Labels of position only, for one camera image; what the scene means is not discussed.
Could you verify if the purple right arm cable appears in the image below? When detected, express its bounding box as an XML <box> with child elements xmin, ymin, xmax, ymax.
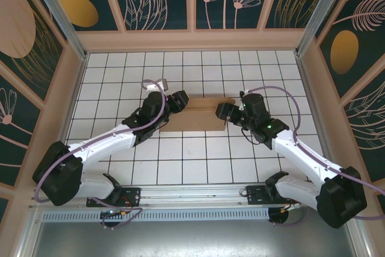
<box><xmin>246</xmin><ymin>85</ymin><xmax>385</xmax><ymax>228</ymax></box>

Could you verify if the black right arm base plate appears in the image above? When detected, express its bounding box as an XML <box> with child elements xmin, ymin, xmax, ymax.
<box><xmin>245</xmin><ymin>184</ymin><xmax>302</xmax><ymax>207</ymax></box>

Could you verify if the aluminium corner post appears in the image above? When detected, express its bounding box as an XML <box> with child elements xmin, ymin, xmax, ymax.
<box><xmin>25</xmin><ymin>0</ymin><xmax>88</xmax><ymax>61</ymax></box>
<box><xmin>294</xmin><ymin>0</ymin><xmax>353</xmax><ymax>58</ymax></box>

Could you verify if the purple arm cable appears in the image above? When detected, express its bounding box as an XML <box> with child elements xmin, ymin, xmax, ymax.
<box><xmin>246</xmin><ymin>85</ymin><xmax>385</xmax><ymax>228</ymax></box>
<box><xmin>33</xmin><ymin>78</ymin><xmax>168</xmax><ymax>229</ymax></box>

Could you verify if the small controller board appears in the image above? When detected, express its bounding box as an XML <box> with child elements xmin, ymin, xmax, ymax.
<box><xmin>100</xmin><ymin>208</ymin><xmax>128</xmax><ymax>219</ymax></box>

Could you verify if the slotted grey cable duct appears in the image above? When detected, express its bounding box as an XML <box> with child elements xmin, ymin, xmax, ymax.
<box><xmin>41</xmin><ymin>208</ymin><xmax>271</xmax><ymax>222</ymax></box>

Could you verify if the white wire connector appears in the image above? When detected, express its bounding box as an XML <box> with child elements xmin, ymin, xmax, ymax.
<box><xmin>281</xmin><ymin>201</ymin><xmax>302</xmax><ymax>212</ymax></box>

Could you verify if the grey metal sheet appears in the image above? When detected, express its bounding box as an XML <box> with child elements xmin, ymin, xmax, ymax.
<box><xmin>28</xmin><ymin>205</ymin><xmax>366</xmax><ymax>257</ymax></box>

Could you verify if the aluminium front rail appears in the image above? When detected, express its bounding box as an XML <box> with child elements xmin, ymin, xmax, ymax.
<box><xmin>28</xmin><ymin>181</ymin><xmax>359</xmax><ymax>209</ymax></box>

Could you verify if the brown cardboard box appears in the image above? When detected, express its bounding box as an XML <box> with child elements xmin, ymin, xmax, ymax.
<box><xmin>159</xmin><ymin>96</ymin><xmax>236</xmax><ymax>134</ymax></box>

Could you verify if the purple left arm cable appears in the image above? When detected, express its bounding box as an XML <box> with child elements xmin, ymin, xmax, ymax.
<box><xmin>33</xmin><ymin>78</ymin><xmax>168</xmax><ymax>229</ymax></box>

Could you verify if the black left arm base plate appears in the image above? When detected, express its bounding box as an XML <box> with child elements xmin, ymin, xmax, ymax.
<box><xmin>86</xmin><ymin>187</ymin><xmax>143</xmax><ymax>208</ymax></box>

